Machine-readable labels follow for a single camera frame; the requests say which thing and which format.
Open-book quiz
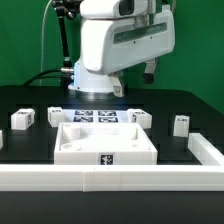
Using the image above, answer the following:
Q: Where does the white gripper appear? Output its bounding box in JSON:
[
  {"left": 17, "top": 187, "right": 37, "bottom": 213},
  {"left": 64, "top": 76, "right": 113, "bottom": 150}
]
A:
[{"left": 81, "top": 9, "right": 175, "bottom": 97}]

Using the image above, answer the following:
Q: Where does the white square table top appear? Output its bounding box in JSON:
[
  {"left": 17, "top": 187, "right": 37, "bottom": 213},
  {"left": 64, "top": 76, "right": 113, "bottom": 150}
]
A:
[{"left": 54, "top": 122, "right": 158, "bottom": 165}]

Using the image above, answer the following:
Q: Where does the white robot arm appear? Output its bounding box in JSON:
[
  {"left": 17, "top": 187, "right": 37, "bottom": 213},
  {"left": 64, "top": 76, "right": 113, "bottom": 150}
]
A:
[{"left": 69, "top": 0, "right": 175, "bottom": 100}]

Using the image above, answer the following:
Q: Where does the AprilTag marker sheet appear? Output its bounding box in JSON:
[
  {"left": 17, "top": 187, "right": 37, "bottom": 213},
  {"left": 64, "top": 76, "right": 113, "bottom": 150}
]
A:
[{"left": 64, "top": 109, "right": 128, "bottom": 123}]

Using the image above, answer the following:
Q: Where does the white obstacle fence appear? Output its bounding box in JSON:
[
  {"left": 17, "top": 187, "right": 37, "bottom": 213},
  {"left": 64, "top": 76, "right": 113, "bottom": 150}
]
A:
[{"left": 0, "top": 132, "right": 224, "bottom": 193}]

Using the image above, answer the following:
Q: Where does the white part at left edge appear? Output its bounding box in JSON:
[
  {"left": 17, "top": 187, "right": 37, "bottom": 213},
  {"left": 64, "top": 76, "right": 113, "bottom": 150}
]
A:
[{"left": 0, "top": 130, "right": 3, "bottom": 150}]

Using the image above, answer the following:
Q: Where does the black cable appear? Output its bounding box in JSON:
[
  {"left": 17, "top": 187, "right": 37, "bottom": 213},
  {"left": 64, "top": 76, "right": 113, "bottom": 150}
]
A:
[{"left": 22, "top": 68, "right": 74, "bottom": 87}]

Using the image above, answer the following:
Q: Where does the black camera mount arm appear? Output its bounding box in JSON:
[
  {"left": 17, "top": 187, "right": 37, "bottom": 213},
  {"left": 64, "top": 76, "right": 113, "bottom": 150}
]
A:
[{"left": 51, "top": 0, "right": 83, "bottom": 69}]

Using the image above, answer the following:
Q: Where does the grey cable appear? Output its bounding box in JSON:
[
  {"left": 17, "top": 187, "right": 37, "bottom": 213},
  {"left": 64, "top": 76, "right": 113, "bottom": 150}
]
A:
[{"left": 39, "top": 0, "right": 54, "bottom": 87}]

